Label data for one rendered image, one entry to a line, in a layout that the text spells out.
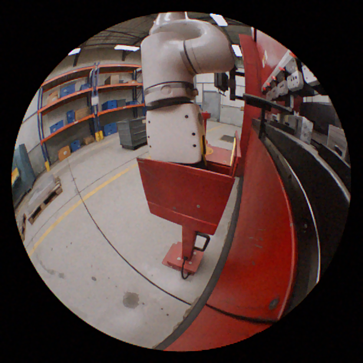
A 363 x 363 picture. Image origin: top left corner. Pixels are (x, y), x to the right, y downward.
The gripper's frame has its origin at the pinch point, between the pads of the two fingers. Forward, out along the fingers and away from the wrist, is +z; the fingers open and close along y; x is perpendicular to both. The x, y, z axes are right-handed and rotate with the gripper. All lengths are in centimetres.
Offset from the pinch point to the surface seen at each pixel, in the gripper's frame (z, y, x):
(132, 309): 74, 23, 50
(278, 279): 3.5, -21.0, 15.0
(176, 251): 61, 14, -8
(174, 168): -5.9, -2.0, 5.1
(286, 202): 0.6, -22.6, 0.8
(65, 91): -279, 488, -91
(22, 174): -57, 489, 165
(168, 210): 3.9, 1.1, 4.7
